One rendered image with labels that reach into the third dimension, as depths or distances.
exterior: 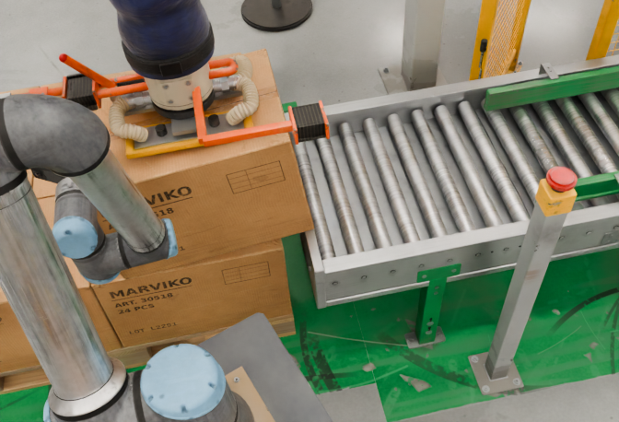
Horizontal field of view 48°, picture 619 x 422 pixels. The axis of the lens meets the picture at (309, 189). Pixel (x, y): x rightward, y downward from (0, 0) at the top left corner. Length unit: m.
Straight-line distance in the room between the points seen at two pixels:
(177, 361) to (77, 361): 0.19
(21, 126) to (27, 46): 3.05
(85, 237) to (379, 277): 0.96
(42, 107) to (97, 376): 0.52
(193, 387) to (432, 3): 2.18
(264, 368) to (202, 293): 0.63
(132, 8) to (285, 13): 2.36
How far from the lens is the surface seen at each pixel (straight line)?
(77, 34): 4.13
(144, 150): 1.86
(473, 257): 2.21
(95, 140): 1.16
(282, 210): 2.02
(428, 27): 3.20
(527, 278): 2.03
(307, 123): 1.65
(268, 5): 4.01
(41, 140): 1.12
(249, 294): 2.35
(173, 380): 1.38
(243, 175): 1.88
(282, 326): 2.56
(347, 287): 2.15
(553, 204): 1.77
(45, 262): 1.24
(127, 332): 2.47
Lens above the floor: 2.30
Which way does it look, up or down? 50 degrees down
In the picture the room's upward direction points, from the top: 4 degrees counter-clockwise
